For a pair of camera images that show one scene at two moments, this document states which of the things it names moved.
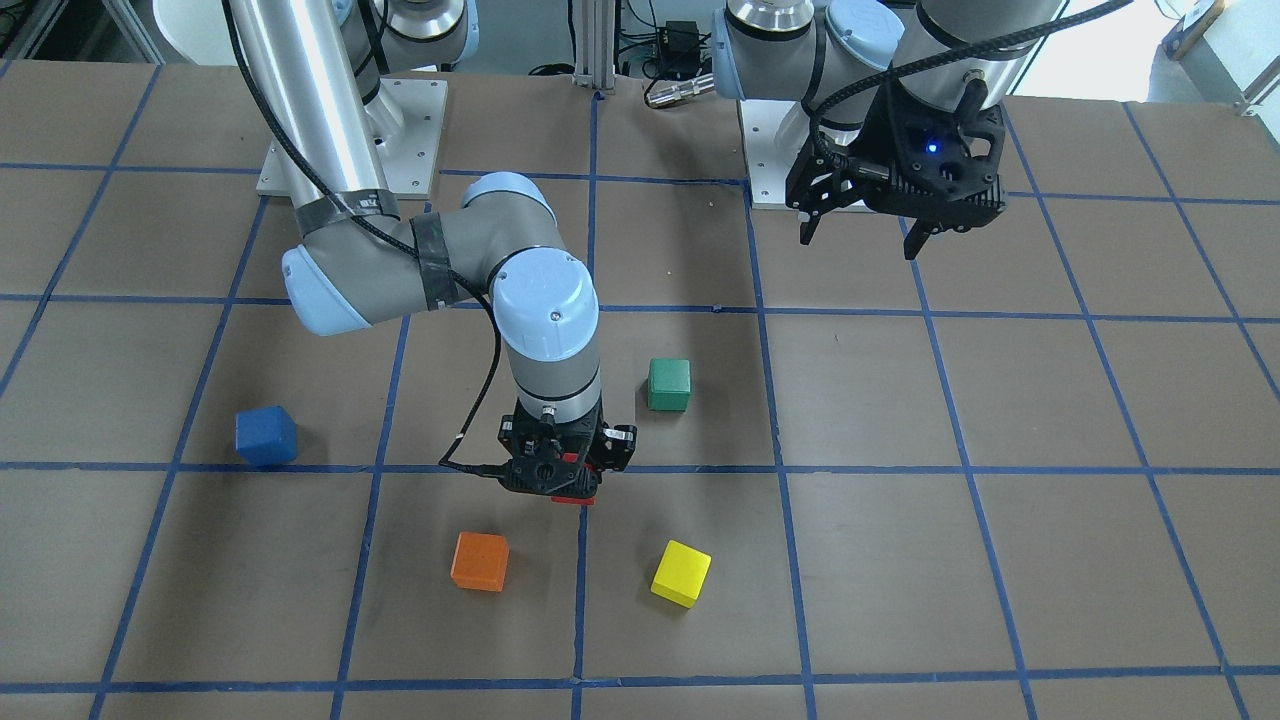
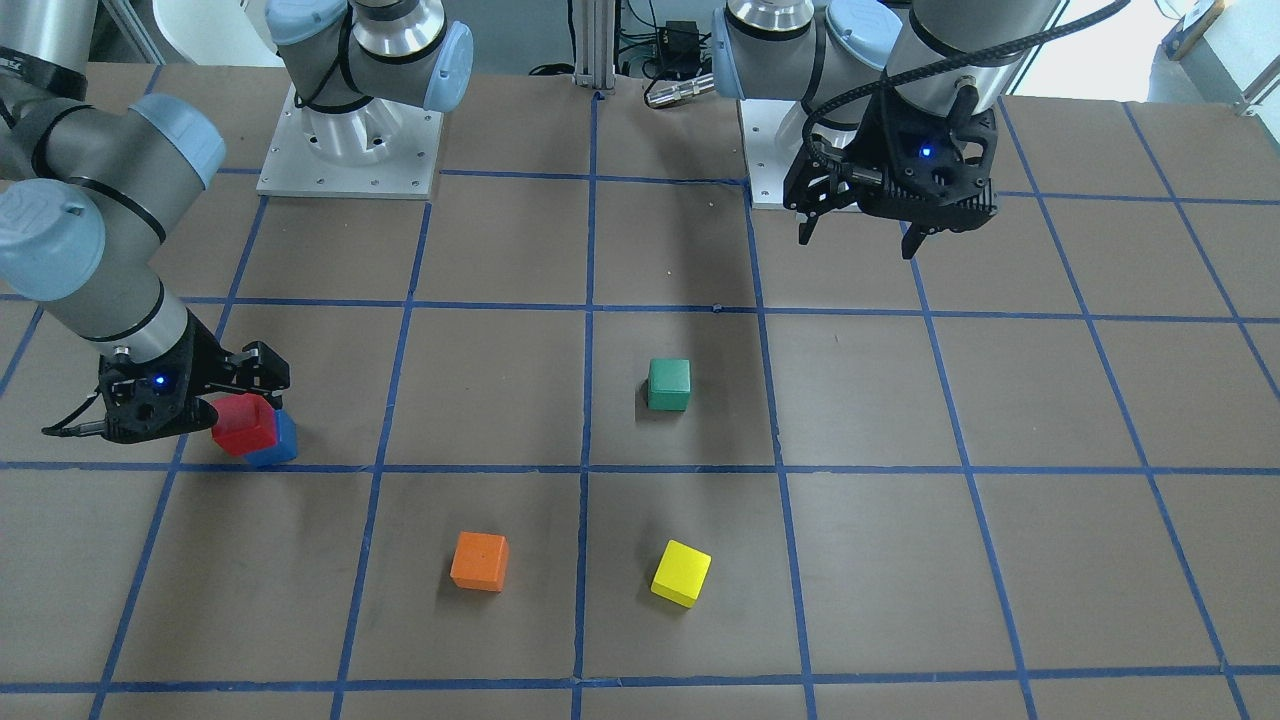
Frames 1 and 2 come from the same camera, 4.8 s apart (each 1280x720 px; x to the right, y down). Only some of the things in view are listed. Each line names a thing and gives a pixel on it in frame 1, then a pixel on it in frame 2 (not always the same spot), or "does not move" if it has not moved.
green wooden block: [669, 384] does not move
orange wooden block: [480, 562] does not move
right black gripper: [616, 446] -> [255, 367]
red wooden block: [572, 457] -> [246, 423]
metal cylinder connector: [680, 91] does not move
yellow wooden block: [681, 574] does not move
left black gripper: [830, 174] does not move
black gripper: [546, 453] -> [138, 401]
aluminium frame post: [594, 32] does not move
